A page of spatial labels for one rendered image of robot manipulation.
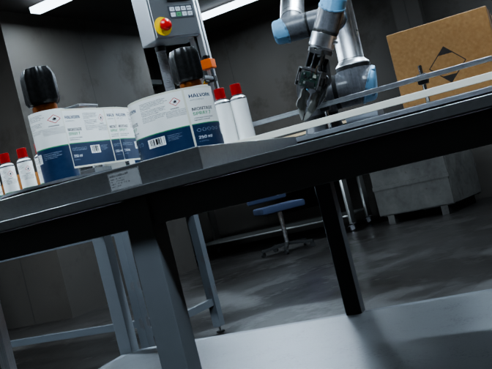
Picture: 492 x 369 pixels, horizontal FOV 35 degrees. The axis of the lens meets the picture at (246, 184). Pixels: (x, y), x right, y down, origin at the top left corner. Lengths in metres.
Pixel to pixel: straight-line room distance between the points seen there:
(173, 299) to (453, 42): 1.24
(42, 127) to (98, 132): 0.17
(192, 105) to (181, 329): 0.50
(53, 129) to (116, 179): 0.31
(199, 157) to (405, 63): 1.04
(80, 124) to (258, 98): 7.96
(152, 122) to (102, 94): 6.36
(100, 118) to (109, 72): 6.27
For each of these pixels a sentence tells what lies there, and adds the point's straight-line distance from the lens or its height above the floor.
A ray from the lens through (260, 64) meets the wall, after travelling 9.84.
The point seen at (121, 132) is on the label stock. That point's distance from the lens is 2.08.
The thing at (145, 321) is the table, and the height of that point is 0.25.
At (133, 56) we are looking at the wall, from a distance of 8.73.
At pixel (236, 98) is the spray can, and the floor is 1.04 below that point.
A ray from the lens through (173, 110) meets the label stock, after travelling 1.73.
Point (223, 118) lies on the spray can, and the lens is 2.34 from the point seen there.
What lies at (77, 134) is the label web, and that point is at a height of 1.00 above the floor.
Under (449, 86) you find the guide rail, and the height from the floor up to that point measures 0.91.
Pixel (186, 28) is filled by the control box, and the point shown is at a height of 1.31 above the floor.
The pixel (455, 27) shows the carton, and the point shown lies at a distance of 2.41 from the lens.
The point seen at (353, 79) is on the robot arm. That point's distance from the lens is 2.59.
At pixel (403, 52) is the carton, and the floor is 1.06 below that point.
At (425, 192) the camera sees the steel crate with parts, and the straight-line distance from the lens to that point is 8.13.
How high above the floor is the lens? 0.78
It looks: level
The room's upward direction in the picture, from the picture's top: 14 degrees counter-clockwise
